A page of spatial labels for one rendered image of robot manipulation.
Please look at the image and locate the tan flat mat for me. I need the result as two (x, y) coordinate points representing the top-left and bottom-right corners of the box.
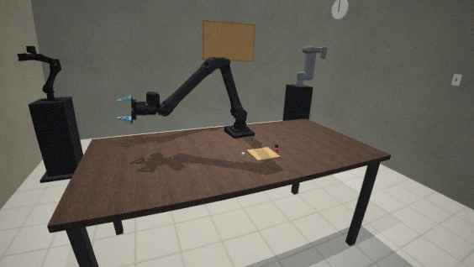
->
(248, 147), (280, 160)

